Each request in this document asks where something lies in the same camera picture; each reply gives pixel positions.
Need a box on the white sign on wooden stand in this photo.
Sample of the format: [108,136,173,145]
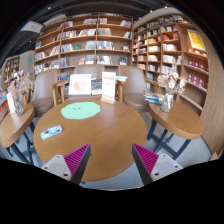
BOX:
[101,72,116,104]

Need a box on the right brown armchair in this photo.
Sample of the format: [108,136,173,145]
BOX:
[116,65,159,113]

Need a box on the right wooden side table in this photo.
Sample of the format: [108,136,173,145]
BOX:
[148,101,204,140]

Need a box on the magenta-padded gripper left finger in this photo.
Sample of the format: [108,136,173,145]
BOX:
[42,144,91,185]

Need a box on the wooden bookshelf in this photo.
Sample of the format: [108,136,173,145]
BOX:
[34,12,133,74]
[132,13,211,113]

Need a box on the left wooden side table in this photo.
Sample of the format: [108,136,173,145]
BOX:
[0,104,35,148]

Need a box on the left vase with dried flowers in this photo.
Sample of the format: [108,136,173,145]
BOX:
[7,70,34,116]

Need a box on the white framed picture card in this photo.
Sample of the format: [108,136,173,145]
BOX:
[69,74,91,95]

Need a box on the round wooden centre table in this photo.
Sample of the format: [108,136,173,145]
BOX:
[33,98,147,182]

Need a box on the left brown armchair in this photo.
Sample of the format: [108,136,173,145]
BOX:
[31,69,58,117]

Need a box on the wooden side table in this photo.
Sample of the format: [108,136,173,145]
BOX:
[0,104,35,148]
[148,101,204,140]

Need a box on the small white card sign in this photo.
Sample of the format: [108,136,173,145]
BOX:
[7,93,15,114]

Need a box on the stack of books on chair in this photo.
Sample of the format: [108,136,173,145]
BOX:
[144,91,163,104]

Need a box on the glass vase with dried flowers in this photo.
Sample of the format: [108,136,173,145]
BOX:
[157,65,187,113]

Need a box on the blue patterned computer mouse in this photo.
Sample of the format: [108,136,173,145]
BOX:
[40,125,63,140]

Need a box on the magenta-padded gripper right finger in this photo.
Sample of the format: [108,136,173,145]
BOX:
[132,144,182,185]

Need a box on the green round mouse pad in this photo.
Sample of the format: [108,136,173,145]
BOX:
[61,102,101,120]

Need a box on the yellow poster on shelf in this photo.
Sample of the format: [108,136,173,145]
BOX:
[187,29,205,50]

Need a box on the centre wooden bookshelf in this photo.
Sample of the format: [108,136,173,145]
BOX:
[34,12,133,74]

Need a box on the right wooden bookshelf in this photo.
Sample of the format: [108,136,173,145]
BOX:
[132,13,211,113]

